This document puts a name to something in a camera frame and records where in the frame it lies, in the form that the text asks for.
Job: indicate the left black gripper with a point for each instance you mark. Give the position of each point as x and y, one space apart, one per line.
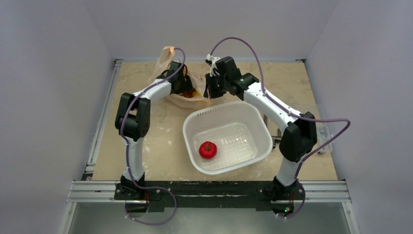
186 86

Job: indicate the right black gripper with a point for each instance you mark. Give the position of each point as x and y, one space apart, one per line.
211 86

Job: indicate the red fake grape bunch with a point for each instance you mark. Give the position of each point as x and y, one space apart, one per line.
187 94

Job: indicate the orange translucent plastic bag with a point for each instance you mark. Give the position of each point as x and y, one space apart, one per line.
198 82

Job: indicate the red fake fruit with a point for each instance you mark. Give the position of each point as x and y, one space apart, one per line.
208 150

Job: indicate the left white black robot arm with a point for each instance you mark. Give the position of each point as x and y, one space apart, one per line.
133 119

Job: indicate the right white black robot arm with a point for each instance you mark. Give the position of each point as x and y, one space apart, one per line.
299 133

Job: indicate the white plastic basket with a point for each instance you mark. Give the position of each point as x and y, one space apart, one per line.
236 128

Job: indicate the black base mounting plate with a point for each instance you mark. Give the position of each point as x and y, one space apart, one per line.
258 195

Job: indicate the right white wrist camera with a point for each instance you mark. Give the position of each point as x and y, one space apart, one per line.
211 61

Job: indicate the black T-handle wrench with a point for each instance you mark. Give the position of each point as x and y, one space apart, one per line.
275 138

